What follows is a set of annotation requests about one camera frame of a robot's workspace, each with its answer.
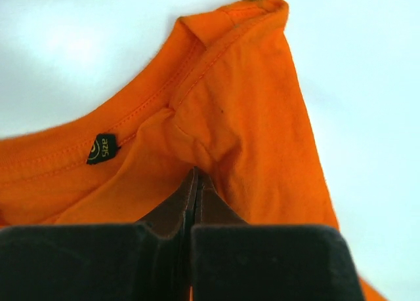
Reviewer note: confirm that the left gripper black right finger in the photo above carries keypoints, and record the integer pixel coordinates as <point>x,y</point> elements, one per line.
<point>210,207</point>

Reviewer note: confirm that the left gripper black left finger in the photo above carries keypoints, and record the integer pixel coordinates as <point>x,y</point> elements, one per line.
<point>171,215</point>

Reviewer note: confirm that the orange t-shirt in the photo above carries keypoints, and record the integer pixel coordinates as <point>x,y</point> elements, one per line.
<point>222,94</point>

